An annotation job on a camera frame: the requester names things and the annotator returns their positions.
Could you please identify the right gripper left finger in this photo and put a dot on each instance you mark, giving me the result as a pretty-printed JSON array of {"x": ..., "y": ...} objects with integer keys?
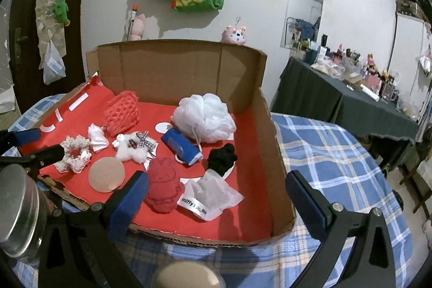
[{"x": 68, "y": 237}]

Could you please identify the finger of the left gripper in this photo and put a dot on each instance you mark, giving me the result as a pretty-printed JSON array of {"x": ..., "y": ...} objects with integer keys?
[
  {"x": 9, "y": 139},
  {"x": 33, "y": 163}
]

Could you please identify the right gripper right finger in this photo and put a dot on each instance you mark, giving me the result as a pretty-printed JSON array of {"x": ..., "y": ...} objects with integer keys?
[{"x": 370, "y": 262}]

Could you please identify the white fabric shell piece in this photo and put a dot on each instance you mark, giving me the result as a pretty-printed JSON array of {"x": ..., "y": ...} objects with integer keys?
[{"x": 97, "y": 138}]

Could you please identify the beige round powder puff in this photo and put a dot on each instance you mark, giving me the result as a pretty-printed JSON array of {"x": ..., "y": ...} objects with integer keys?
[{"x": 106, "y": 174}]

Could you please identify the dark red knitted scrunchie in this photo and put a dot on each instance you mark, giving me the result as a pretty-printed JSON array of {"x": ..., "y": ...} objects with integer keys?
[{"x": 165, "y": 187}]

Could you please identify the white bunny plush bow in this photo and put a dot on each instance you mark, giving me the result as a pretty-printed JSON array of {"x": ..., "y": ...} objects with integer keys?
[{"x": 136, "y": 146}]

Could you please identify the blue cloth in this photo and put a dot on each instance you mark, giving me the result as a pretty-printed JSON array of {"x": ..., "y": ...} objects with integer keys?
[{"x": 184, "y": 150}]

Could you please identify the black knitted scrunchie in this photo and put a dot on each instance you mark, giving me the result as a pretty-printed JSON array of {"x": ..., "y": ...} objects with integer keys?
[{"x": 222, "y": 159}]

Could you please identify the white lace scrunchie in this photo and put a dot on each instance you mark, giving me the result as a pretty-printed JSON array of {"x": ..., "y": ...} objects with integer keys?
[{"x": 77, "y": 155}]

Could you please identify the large glass jar metal lid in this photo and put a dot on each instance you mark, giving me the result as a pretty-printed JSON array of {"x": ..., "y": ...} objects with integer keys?
[{"x": 24, "y": 210}]

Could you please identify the dark brown door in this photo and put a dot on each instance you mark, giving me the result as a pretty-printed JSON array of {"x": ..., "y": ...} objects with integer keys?
[{"x": 31, "y": 26}]

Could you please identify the white plastic bag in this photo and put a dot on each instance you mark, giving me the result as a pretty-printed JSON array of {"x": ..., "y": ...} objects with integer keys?
[{"x": 53, "y": 65}]

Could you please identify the red mesh sponge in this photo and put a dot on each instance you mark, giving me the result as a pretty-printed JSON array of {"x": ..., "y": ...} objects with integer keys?
[{"x": 122, "y": 113}]

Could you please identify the blue plaid tablecloth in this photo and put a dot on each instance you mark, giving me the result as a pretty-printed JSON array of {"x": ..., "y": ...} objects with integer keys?
[{"x": 332, "y": 161}]

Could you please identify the green dinosaur plush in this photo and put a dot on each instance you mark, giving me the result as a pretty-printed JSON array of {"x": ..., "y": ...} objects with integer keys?
[{"x": 60, "y": 10}]

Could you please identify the white mesh miffy bag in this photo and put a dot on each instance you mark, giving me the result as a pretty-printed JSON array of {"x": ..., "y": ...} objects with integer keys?
[{"x": 208, "y": 196}]

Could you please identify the cardboard box red lining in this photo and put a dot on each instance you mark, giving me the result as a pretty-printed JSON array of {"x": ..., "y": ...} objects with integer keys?
[{"x": 161, "y": 73}]

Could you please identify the white bath loofah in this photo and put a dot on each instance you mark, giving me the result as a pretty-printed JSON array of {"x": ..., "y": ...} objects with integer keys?
[{"x": 205, "y": 119}]

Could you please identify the dark green covered side table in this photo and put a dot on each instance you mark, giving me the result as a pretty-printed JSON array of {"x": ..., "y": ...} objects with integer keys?
[{"x": 305, "y": 92}]

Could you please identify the white refrigerator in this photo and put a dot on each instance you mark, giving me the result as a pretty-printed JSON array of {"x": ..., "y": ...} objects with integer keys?
[{"x": 410, "y": 43}]

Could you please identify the pink cat plush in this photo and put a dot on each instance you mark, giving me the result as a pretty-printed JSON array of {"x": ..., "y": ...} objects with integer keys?
[{"x": 234, "y": 35}]

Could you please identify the pink plush on wall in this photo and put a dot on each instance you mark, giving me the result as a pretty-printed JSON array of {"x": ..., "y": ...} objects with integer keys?
[{"x": 136, "y": 28}]

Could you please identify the wall mirror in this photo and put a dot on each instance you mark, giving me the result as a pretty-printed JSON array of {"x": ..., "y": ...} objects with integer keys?
[{"x": 301, "y": 23}]

